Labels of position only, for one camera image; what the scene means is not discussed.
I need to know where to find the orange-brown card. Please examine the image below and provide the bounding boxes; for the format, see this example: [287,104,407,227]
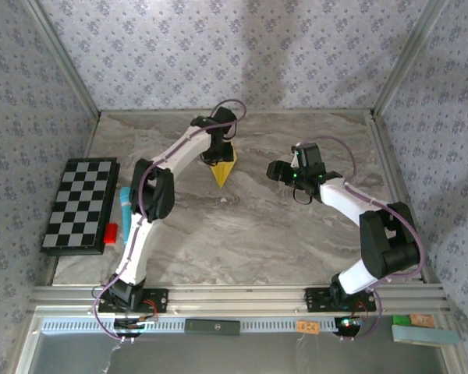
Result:
[409,313,436,329]

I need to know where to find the red block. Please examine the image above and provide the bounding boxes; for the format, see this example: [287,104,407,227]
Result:
[103,222,119,245]

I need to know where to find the light blue tube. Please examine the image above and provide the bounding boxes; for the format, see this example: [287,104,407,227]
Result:
[118,186,133,248]

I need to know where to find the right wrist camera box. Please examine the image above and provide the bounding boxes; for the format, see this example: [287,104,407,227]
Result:
[290,141,323,169]

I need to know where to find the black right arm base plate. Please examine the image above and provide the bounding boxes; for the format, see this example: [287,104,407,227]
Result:
[304,287,378,312]

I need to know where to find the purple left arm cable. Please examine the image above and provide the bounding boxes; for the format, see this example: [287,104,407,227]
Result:
[92,98,247,344]

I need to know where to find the aluminium side rail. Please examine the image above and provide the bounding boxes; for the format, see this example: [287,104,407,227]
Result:
[367,110,441,285]

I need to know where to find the blue-grey block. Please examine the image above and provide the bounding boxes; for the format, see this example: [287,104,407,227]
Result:
[391,324,461,347]

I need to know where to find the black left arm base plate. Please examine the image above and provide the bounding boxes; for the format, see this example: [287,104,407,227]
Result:
[97,288,169,314]

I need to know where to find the grey slotted cable duct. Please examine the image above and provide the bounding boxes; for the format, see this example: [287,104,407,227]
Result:
[40,316,395,335]

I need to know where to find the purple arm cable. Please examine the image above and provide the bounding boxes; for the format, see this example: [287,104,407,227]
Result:
[296,135,428,344]
[92,98,247,344]

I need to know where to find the grey metal tray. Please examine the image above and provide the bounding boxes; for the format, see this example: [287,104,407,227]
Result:
[14,305,468,374]

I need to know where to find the orange label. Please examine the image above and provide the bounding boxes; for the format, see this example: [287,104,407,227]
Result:
[296,319,321,334]

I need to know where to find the dark rectangular device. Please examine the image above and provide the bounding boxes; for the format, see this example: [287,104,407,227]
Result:
[183,318,242,337]

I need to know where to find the aluminium frame post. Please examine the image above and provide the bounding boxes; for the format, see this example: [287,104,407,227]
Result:
[22,0,102,118]
[371,0,450,118]

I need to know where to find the aluminium mounting rail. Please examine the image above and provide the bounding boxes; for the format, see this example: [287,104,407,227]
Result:
[27,283,452,313]

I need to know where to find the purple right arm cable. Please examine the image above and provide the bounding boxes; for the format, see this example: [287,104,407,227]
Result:
[296,135,428,344]

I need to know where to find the black and grey checkerboard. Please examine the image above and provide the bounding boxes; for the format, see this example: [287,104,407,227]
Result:
[40,157,121,257]

